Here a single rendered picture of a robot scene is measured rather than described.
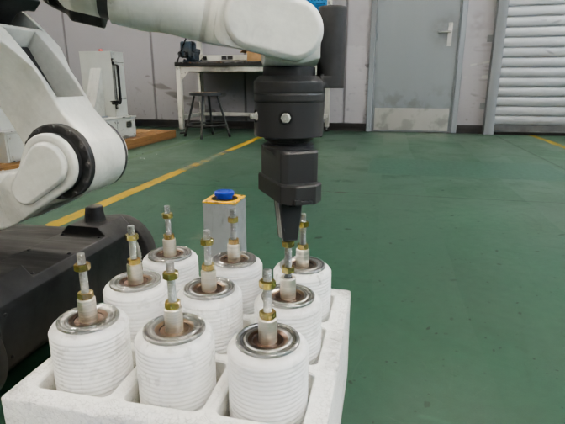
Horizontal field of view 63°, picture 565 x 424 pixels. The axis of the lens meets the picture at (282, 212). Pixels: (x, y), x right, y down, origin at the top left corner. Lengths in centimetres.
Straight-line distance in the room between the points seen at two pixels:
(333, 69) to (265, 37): 10
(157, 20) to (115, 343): 39
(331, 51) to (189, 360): 40
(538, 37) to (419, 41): 118
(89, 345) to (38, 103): 52
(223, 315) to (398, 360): 46
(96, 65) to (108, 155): 341
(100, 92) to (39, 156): 337
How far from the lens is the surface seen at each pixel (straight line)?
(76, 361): 63
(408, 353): 104
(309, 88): 56
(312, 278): 73
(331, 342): 70
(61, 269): 104
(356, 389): 92
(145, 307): 71
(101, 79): 432
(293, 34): 54
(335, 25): 59
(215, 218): 94
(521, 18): 570
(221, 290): 68
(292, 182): 56
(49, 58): 108
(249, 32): 54
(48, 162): 93
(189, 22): 57
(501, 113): 566
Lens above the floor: 54
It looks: 16 degrees down
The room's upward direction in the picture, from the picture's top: straight up
